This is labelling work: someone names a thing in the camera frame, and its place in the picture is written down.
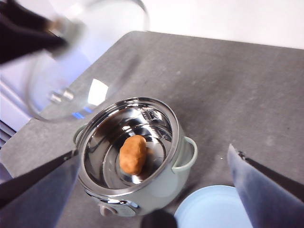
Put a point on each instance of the brown potato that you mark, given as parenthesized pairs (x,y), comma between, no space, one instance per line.
(133,154)

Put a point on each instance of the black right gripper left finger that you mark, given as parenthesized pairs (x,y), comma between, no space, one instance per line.
(35,199)

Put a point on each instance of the pale green electric steamer pot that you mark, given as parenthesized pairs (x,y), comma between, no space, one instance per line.
(166,187)

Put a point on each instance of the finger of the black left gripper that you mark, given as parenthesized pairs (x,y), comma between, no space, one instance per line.
(21,13)
(19,40)

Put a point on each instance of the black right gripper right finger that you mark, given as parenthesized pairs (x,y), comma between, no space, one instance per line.
(268,194)

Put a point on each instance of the glass lid with green knob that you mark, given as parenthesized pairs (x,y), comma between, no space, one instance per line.
(71,26)

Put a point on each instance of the black rounded camera housing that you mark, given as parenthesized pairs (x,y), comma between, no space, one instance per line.
(159,221)

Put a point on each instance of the blue round plate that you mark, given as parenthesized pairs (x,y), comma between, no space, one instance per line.
(209,209)

